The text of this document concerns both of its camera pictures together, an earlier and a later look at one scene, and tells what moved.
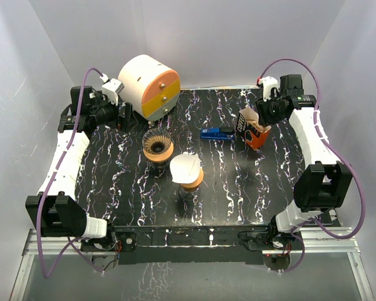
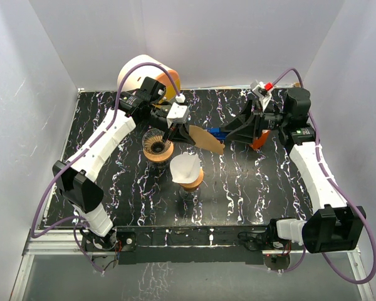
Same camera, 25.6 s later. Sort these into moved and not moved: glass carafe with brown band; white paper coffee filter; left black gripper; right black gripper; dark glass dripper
Moved: left black gripper; right black gripper
Not moved: dark glass dripper; white paper coffee filter; glass carafe with brown band
